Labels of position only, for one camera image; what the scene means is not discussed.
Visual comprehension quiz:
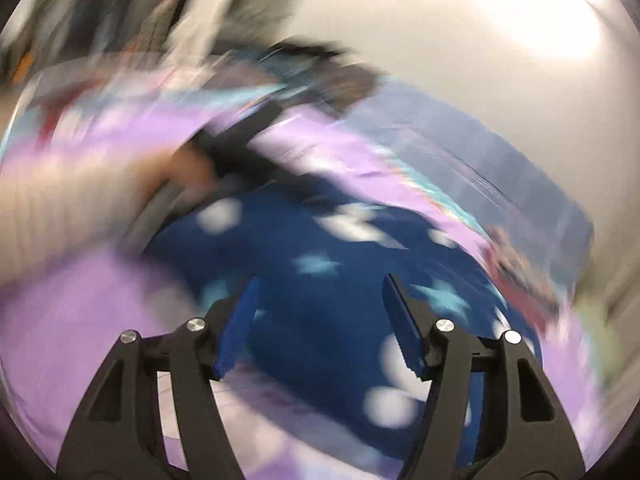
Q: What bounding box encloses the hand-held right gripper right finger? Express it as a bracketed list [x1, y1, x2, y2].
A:
[381, 274, 587, 480]

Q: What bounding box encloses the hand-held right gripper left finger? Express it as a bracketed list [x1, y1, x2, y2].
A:
[55, 275, 262, 480]

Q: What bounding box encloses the blue star fleece pajama top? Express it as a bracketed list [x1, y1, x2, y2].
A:
[145, 180, 543, 463]

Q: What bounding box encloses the person's left forearm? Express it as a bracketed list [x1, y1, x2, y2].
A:
[0, 150, 217, 286]

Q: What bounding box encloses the floral folded cloth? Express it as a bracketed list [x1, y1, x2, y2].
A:
[487, 227, 561, 301]

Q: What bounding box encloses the red folded cloth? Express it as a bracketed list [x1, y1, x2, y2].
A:
[500, 270, 568, 328]

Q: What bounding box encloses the purple floral blanket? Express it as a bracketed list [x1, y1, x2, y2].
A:
[0, 60, 618, 480]

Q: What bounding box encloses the green pillow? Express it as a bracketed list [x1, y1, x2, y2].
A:
[570, 295, 621, 356]

